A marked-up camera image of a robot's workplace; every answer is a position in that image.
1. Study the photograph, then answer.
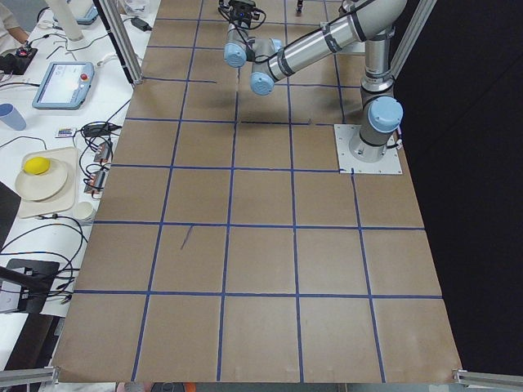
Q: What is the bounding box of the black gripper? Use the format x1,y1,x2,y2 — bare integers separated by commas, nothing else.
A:
218,0,266,29

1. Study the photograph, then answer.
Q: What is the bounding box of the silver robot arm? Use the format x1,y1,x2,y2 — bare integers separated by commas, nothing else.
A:
218,1,406,155

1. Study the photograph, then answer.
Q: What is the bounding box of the black box with red button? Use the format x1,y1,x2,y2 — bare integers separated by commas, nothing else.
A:
1,48,38,75

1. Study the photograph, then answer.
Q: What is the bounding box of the black power adapter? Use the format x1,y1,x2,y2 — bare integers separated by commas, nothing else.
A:
131,16,152,32

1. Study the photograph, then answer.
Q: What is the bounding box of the blue teach pendant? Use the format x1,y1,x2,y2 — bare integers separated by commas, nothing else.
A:
69,1,98,25
32,61,95,110

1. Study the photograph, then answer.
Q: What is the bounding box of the white cylinder tube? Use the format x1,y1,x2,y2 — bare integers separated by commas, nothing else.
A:
46,0,83,42

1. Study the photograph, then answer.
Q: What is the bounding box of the upper small circuit board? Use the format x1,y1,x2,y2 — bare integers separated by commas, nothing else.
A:
93,140,113,163

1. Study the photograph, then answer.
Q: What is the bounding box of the small circuit board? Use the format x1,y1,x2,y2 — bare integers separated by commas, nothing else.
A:
93,140,113,163
83,170,106,194

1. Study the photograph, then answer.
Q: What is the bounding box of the small colourful card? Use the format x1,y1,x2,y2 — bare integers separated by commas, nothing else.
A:
55,127,78,139

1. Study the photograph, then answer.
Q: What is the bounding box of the lower small circuit board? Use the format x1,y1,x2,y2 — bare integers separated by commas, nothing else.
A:
83,170,106,194

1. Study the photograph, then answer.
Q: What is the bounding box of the white paper cup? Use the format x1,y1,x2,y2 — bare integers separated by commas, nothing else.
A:
72,202,96,225

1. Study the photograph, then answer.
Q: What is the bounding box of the light blue plastic cup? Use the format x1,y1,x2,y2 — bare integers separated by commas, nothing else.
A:
0,103,26,131

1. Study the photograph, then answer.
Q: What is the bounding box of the yellow lemon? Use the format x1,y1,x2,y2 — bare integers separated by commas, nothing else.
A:
23,156,51,176

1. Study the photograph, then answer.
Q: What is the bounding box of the beige rectangular tray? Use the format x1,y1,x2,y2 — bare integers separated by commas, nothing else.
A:
15,147,78,218

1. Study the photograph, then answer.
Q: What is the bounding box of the beige round plate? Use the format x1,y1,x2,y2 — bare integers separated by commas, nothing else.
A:
15,159,68,201

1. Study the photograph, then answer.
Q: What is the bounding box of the black device on table edge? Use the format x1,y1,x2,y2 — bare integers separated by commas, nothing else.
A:
1,258,60,314

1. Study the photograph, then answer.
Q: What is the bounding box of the aluminium frame post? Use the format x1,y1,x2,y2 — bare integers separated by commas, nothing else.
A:
93,0,143,86

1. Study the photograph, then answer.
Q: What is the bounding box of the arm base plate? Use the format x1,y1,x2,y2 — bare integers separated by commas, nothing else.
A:
334,124,403,175

